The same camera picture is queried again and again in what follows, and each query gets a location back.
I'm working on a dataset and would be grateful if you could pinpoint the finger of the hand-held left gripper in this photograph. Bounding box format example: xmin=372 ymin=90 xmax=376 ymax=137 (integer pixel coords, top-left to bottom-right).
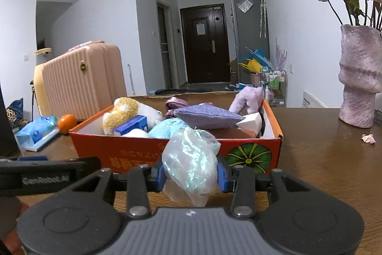
xmin=17 ymin=155 xmax=48 ymax=162

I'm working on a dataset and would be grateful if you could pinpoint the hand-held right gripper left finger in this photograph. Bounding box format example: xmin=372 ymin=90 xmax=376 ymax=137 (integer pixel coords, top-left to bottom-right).
xmin=67 ymin=160 xmax=167 ymax=219

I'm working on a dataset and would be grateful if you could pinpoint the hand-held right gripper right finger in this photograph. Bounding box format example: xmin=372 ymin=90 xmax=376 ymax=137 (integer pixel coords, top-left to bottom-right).
xmin=216 ymin=154 xmax=315 ymax=219

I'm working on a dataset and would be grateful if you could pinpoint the orange cardboard box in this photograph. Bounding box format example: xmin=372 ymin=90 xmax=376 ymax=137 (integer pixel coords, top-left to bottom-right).
xmin=69 ymin=92 xmax=284 ymax=175

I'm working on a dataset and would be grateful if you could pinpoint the iridescent clear plastic bag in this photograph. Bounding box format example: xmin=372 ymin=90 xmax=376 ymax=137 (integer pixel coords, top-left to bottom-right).
xmin=161 ymin=126 xmax=222 ymax=208

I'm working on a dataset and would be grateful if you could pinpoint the light blue plush toy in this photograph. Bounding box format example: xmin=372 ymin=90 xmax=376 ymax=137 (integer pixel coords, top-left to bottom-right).
xmin=147 ymin=118 xmax=192 ymax=139

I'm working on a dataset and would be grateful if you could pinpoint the white roll with blue label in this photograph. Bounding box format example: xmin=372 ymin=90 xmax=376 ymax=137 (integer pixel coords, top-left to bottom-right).
xmin=112 ymin=115 xmax=150 ymax=139

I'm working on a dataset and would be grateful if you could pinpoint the white wedge sponge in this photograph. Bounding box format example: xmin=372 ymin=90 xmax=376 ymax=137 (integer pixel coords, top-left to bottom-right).
xmin=235 ymin=112 xmax=263 ymax=133

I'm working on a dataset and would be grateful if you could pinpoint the purple drawstring pouch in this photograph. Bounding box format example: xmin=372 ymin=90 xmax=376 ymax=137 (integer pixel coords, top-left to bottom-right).
xmin=173 ymin=104 xmax=246 ymax=130

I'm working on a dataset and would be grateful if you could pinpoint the yellow and white plush toy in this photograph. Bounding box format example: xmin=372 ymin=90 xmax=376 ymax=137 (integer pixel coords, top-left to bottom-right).
xmin=102 ymin=97 xmax=163 ymax=136

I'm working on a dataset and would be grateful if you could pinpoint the purple satin scrunchie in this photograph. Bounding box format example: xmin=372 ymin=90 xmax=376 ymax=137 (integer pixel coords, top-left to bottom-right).
xmin=165 ymin=96 xmax=189 ymax=119

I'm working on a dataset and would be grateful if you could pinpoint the blue tissue pack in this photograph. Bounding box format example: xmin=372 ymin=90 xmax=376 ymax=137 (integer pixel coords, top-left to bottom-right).
xmin=15 ymin=115 xmax=60 ymax=153

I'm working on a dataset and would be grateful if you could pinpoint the black paper bag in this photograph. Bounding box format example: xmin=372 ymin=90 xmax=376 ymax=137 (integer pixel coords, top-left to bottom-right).
xmin=0 ymin=85 xmax=20 ymax=157

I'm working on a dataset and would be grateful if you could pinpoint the orange fruit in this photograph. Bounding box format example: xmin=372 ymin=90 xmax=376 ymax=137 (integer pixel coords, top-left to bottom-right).
xmin=57 ymin=114 xmax=78 ymax=135

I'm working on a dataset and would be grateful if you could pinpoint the blue fabric bag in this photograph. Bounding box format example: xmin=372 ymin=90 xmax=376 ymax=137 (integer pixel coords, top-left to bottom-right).
xmin=5 ymin=98 xmax=24 ymax=129

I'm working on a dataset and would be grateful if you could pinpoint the pink ribbed suitcase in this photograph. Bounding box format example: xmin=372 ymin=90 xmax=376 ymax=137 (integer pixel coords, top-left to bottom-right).
xmin=41 ymin=40 xmax=128 ymax=122

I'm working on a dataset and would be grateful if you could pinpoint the pink bucket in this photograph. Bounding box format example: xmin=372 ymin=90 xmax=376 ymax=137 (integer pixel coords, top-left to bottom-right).
xmin=250 ymin=71 xmax=263 ymax=87

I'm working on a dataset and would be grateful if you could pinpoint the brown cardboard box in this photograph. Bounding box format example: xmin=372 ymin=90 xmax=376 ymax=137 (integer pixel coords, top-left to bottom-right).
xmin=229 ymin=59 xmax=239 ymax=82

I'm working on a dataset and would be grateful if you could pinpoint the blue and yellow clutter pile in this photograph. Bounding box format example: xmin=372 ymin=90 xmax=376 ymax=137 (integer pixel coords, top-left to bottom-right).
xmin=237 ymin=47 xmax=274 ymax=72

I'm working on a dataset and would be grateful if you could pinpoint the dark brown entrance door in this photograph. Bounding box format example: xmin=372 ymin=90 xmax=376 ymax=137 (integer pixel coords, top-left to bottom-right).
xmin=180 ymin=3 xmax=230 ymax=85

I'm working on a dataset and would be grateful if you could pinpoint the fallen pink petal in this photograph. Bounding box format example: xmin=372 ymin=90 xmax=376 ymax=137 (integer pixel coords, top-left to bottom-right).
xmin=360 ymin=133 xmax=377 ymax=145

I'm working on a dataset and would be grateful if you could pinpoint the white hanging umbrella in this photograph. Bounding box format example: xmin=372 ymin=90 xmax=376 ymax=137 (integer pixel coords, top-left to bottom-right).
xmin=258 ymin=0 xmax=268 ymax=38

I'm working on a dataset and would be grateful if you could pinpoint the purple textured vase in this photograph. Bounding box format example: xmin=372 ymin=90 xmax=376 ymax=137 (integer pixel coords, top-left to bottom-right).
xmin=338 ymin=24 xmax=382 ymax=129

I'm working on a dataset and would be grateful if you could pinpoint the wire trolley with bottles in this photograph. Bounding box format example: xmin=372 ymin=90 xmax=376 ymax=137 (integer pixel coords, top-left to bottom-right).
xmin=260 ymin=69 xmax=287 ymax=108

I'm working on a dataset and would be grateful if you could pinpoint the white wall heater box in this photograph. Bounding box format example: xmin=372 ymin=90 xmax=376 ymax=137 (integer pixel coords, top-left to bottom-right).
xmin=302 ymin=90 xmax=328 ymax=109

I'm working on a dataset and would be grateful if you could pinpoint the side room door frame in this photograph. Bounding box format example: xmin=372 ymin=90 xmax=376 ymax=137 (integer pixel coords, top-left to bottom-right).
xmin=156 ymin=0 xmax=174 ymax=90

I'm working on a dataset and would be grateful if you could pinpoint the purple wall decoration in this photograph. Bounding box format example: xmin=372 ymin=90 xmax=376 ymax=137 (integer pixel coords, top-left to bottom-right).
xmin=274 ymin=38 xmax=289 ymax=71

